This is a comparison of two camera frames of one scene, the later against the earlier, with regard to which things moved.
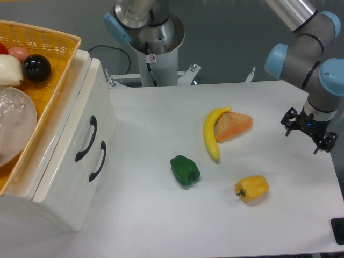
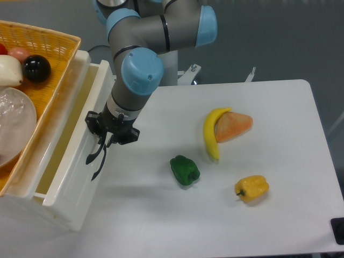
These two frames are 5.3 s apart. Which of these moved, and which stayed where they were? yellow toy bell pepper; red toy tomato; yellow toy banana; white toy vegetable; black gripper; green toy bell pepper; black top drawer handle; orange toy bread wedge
Moved: black gripper; black top drawer handle
Stayed: yellow toy banana; orange toy bread wedge; red toy tomato; green toy bell pepper; yellow toy bell pepper; white toy vegetable
